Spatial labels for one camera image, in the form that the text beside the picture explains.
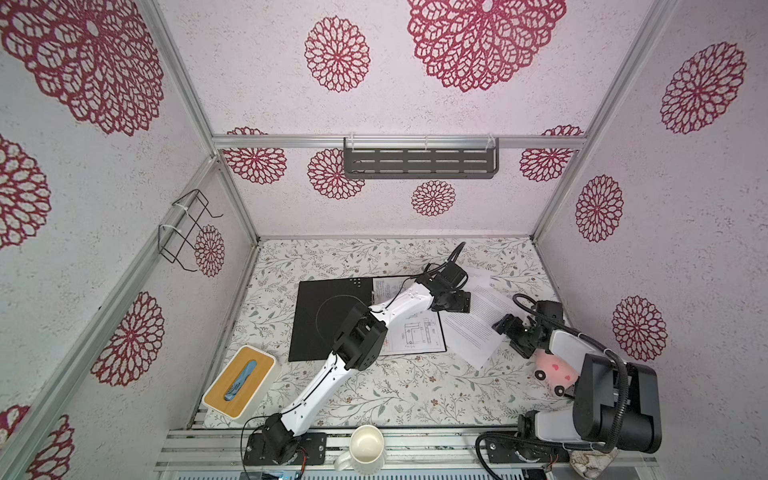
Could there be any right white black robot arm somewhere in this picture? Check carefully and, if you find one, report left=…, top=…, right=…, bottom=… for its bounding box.
left=474, top=293, right=662, bottom=478

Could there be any wooden tray with white rim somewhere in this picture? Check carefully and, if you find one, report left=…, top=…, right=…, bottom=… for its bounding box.
left=202, top=345, right=281, bottom=424

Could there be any marbled grey cup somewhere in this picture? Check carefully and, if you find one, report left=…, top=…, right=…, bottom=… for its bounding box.
left=569, top=448, right=619, bottom=480

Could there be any technical drawing paper sheet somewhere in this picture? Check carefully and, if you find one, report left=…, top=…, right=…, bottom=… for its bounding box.
left=373, top=278, right=447, bottom=356

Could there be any pink plush toy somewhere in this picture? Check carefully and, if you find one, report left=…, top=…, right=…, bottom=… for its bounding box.
left=534, top=349, right=579, bottom=397

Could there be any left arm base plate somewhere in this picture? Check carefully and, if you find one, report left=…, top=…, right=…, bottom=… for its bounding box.
left=243, top=432, right=327, bottom=467

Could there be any text printed paper sheet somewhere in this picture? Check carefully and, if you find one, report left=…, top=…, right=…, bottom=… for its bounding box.
left=463, top=267, right=494, bottom=292
left=440, top=285, right=523, bottom=371

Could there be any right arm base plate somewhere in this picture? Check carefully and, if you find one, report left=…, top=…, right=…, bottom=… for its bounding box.
left=481, top=432, right=570, bottom=464

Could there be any red black file folder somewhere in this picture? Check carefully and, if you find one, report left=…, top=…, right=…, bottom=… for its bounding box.
left=288, top=277, right=412, bottom=362

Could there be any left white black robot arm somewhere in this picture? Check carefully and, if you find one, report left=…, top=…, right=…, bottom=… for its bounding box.
left=240, top=242, right=471, bottom=468

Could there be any white ceramic mug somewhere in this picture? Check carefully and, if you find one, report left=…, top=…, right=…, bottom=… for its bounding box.
left=334, top=425, right=386, bottom=475

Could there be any grey metal wall shelf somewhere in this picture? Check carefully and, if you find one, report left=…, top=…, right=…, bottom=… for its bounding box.
left=342, top=138, right=500, bottom=180

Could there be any black wire wall rack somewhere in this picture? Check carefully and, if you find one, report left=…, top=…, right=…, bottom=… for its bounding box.
left=156, top=189, right=226, bottom=278

